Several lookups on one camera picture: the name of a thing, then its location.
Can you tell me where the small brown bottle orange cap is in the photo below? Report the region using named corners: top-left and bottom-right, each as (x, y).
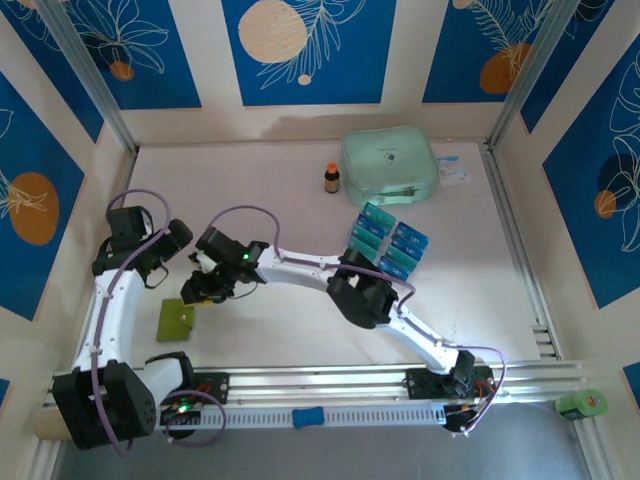
top-left (323, 162), bottom-right (342, 195)

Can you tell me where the blue bone-shaped clip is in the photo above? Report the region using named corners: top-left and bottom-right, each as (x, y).
top-left (292, 407), bottom-right (326, 430)

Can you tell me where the mint green zip pouch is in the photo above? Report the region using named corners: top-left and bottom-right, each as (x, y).
top-left (341, 124), bottom-right (441, 209)

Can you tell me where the white blue packet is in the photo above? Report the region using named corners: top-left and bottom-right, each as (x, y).
top-left (435, 155), bottom-right (473, 189)

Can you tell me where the green tape roll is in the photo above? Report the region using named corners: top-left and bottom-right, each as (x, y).
top-left (555, 388), bottom-right (609, 421)

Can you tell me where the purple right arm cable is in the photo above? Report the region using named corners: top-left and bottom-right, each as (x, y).
top-left (209, 206), bottom-right (507, 436)

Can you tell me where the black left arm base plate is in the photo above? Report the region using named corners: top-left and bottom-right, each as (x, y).
top-left (154, 370), bottom-right (231, 407)

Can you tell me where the white slotted cable duct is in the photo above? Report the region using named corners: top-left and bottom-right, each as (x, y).
top-left (154, 403), bottom-right (447, 430)

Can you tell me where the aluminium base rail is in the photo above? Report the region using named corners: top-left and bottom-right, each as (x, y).
top-left (42, 360), bottom-right (589, 407)

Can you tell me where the aluminium frame post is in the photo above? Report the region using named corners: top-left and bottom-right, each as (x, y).
top-left (487, 0), bottom-right (584, 151)
top-left (37, 0), bottom-right (140, 155)

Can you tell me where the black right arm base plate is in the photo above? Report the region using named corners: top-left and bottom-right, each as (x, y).
top-left (405, 367), bottom-right (497, 401)

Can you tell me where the aluminium table edge rail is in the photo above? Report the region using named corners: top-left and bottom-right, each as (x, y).
top-left (480, 142), bottom-right (560, 362)

